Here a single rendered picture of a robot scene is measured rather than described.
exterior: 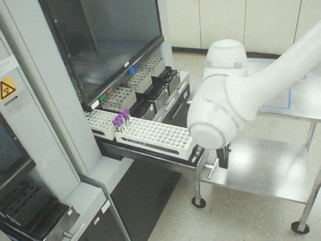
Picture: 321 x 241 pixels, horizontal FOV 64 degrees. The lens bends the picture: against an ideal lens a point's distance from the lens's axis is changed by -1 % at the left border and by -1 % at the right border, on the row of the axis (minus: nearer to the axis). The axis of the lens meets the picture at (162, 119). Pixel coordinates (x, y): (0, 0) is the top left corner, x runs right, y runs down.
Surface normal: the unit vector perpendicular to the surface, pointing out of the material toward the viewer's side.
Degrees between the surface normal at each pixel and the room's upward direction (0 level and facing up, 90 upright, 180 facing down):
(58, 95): 90
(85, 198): 0
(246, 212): 0
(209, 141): 95
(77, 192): 0
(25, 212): 90
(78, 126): 90
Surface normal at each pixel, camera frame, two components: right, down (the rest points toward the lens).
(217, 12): -0.43, 0.61
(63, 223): 0.89, 0.18
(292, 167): -0.14, -0.77
